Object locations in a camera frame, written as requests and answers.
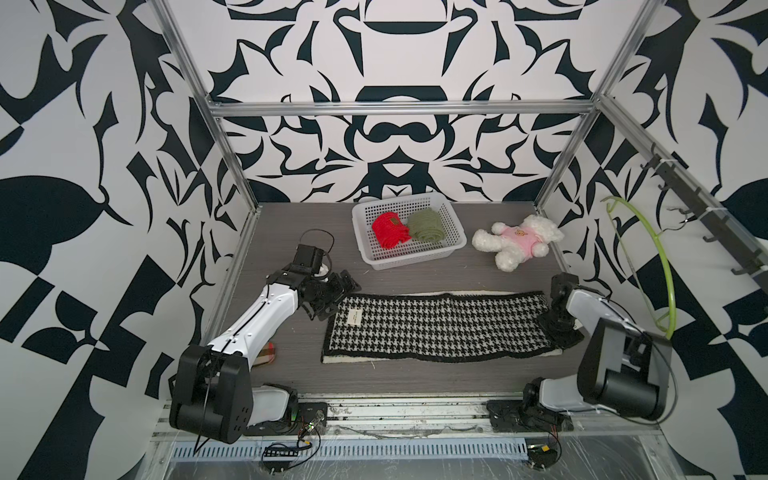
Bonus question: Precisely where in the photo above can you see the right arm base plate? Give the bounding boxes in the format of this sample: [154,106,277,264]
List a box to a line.
[486,400,573,433]

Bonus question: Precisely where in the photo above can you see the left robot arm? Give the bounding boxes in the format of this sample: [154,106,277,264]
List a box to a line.
[168,244,360,444]

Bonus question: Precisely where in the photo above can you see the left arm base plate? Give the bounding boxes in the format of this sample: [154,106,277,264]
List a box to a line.
[245,402,328,437]

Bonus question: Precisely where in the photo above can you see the black connector hub left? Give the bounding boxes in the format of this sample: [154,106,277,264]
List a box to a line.
[260,443,302,463]

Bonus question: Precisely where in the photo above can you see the black connector hub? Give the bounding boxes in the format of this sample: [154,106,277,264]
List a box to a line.
[260,443,302,463]
[527,444,560,471]

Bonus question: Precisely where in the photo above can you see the green clothes hanger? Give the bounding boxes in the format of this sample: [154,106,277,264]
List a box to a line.
[601,196,678,341]

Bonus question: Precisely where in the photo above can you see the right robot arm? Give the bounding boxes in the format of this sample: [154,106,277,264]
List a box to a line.
[518,273,677,429]

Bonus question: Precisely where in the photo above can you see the black white houndstooth scarf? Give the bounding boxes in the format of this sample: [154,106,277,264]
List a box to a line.
[321,291,563,364]

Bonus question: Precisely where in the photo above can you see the green knitted scarf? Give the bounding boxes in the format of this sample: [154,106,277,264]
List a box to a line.
[407,208,445,243]

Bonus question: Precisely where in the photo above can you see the red knitted scarf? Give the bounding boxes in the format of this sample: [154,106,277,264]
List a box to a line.
[372,212,411,250]

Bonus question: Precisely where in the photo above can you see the grey wall hook rail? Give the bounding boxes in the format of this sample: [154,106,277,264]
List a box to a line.
[642,143,767,291]

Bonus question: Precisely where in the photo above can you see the white teddy bear pink shirt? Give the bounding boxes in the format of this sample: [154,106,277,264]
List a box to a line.
[471,214,565,273]

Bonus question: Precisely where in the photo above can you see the white slotted cable duct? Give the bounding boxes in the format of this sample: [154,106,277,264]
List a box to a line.
[171,437,528,462]

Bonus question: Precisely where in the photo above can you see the black connector hub right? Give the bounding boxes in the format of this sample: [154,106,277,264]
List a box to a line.
[527,444,560,471]

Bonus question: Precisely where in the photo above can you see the white plastic basket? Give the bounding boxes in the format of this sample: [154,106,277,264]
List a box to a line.
[352,192,467,270]

